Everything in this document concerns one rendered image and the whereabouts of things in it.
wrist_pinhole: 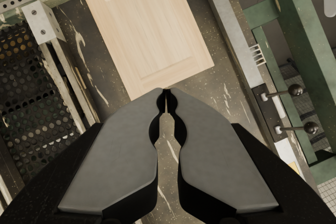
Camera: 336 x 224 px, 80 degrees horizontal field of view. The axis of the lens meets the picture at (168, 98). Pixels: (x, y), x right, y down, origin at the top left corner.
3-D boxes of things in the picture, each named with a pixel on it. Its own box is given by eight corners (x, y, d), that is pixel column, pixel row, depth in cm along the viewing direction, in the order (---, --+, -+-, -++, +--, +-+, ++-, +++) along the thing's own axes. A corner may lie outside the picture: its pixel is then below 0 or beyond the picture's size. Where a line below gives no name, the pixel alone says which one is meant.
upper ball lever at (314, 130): (275, 122, 70) (318, 118, 58) (279, 132, 70) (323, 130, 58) (269, 126, 68) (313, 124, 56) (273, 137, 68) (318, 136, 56)
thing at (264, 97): (261, 90, 69) (302, 80, 58) (265, 100, 69) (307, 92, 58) (255, 94, 67) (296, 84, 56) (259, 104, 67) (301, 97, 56)
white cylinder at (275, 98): (282, 115, 73) (273, 94, 73) (287, 116, 70) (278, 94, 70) (274, 118, 73) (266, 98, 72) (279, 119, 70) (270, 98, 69)
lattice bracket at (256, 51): (254, 45, 72) (258, 43, 69) (262, 63, 72) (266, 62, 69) (244, 49, 72) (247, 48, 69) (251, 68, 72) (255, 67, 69)
